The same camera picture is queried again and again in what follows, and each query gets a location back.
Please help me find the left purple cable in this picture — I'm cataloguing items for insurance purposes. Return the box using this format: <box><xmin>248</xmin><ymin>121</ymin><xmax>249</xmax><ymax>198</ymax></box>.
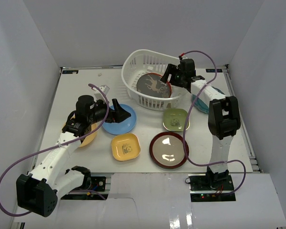
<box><xmin>0</xmin><ymin>83</ymin><xmax>110</xmax><ymax>217</ymax></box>

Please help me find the teal scalloped round plate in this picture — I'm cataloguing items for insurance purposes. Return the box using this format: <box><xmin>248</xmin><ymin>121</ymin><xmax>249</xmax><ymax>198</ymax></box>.
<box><xmin>191</xmin><ymin>86</ymin><xmax>224</xmax><ymax>115</ymax></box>

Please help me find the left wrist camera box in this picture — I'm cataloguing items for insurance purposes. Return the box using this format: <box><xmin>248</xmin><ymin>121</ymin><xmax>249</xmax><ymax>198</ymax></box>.
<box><xmin>92</xmin><ymin>85</ymin><xmax>110</xmax><ymax>101</ymax></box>

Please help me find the purple cable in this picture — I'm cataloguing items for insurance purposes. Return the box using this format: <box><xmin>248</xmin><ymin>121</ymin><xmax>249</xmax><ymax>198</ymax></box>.
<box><xmin>182</xmin><ymin>50</ymin><xmax>246</xmax><ymax>196</ymax></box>
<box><xmin>0</xmin><ymin>83</ymin><xmax>110</xmax><ymax>217</ymax></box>

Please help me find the grey deer round plate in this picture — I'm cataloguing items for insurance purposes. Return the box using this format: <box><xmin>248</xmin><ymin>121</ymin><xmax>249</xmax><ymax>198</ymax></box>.
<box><xmin>136</xmin><ymin>73</ymin><xmax>172</xmax><ymax>98</ymax></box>

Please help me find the green square panda plate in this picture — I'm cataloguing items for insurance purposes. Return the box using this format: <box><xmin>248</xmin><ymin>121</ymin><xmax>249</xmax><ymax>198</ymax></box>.
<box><xmin>163</xmin><ymin>108</ymin><xmax>190</xmax><ymax>132</ymax></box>

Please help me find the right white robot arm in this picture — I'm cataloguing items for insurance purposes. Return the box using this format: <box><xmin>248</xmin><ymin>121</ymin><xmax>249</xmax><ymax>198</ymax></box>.
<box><xmin>161</xmin><ymin>59</ymin><xmax>241</xmax><ymax>190</ymax></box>

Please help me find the red rimmed beige round plate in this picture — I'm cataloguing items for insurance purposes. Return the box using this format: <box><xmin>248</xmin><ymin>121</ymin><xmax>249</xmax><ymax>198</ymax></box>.
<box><xmin>149</xmin><ymin>132</ymin><xmax>189</xmax><ymax>169</ymax></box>

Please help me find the white plastic dish basket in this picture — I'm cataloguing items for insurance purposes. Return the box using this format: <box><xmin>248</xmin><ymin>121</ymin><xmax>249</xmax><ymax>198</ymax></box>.
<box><xmin>121</xmin><ymin>49</ymin><xmax>187</xmax><ymax>111</ymax></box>

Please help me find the yellow square panda plate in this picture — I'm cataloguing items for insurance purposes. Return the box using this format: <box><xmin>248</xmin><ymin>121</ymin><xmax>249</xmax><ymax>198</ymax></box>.
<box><xmin>111</xmin><ymin>133</ymin><xmax>141</xmax><ymax>161</ymax></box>

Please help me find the light blue round plate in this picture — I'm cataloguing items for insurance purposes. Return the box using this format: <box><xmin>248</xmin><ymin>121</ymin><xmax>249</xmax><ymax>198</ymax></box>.
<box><xmin>102</xmin><ymin>104</ymin><xmax>137</xmax><ymax>135</ymax></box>

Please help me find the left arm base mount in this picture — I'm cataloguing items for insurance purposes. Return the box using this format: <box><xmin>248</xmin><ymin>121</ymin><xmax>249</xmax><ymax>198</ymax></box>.
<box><xmin>65</xmin><ymin>177</ymin><xmax>108</xmax><ymax>200</ymax></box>

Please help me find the orange round plate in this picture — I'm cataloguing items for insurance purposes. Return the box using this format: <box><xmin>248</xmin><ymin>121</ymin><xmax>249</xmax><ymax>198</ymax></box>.
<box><xmin>68</xmin><ymin>112</ymin><xmax>97</xmax><ymax>148</ymax></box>

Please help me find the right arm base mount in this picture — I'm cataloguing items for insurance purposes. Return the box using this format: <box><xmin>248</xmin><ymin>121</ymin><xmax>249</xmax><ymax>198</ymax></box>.
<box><xmin>184</xmin><ymin>175</ymin><xmax>236</xmax><ymax>203</ymax></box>

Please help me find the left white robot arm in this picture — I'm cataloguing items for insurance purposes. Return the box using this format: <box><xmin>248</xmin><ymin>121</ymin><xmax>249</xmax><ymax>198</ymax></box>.
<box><xmin>16</xmin><ymin>95</ymin><xmax>131</xmax><ymax>217</ymax></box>

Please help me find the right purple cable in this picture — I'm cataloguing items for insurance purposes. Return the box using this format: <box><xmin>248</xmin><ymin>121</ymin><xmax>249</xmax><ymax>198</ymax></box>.
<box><xmin>182</xmin><ymin>50</ymin><xmax>246</xmax><ymax>196</ymax></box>

